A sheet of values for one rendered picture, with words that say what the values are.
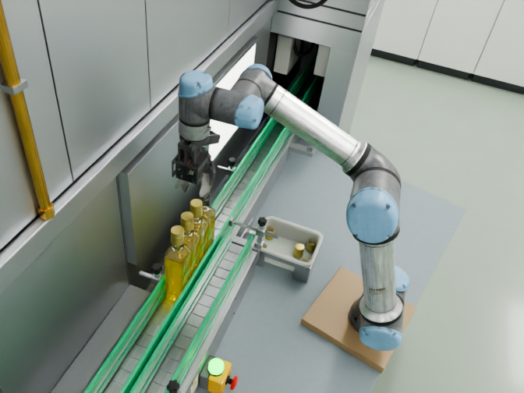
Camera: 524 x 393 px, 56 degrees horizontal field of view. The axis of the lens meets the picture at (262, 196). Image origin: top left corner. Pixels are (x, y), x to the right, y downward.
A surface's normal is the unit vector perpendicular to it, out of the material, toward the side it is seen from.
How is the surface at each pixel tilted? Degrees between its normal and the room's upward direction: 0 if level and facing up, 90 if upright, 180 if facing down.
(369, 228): 81
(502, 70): 90
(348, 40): 90
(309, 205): 0
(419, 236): 0
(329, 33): 90
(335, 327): 2
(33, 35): 90
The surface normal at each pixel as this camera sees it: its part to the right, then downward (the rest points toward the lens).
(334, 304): 0.12, -0.76
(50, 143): 0.93, 0.30
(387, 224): -0.29, 0.48
